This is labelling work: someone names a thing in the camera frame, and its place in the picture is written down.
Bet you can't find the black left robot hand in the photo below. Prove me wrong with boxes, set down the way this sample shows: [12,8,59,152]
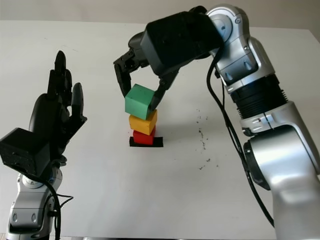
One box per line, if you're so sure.
[29,50,88,162]

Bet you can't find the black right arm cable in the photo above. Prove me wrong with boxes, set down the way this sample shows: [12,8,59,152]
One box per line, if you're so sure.
[206,47,276,228]

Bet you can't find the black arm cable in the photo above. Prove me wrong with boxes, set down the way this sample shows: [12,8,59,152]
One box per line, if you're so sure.
[206,47,276,228]
[32,172,75,240]

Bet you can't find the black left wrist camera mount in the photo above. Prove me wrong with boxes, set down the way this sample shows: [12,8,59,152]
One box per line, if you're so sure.
[0,127,51,176]

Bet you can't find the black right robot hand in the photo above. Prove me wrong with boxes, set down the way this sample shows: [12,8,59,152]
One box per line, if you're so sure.
[112,31,181,112]

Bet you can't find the black tape strip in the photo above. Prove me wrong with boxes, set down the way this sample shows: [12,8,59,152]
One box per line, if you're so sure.
[128,136,164,148]

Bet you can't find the green cube block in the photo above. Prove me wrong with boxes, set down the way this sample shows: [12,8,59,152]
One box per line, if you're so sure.
[124,83,156,120]

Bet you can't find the yellow cube block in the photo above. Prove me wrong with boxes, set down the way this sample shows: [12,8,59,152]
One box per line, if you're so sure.
[128,109,158,136]

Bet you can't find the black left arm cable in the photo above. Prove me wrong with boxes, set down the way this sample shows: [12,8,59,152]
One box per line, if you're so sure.
[32,172,75,240]

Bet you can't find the red cube block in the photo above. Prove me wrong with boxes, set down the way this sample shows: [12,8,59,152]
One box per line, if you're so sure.
[132,126,157,145]

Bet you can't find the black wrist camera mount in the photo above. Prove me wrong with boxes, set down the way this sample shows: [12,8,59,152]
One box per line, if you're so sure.
[0,127,51,176]
[139,11,225,81]

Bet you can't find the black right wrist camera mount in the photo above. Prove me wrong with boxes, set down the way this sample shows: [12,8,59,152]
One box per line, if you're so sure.
[139,11,225,81]

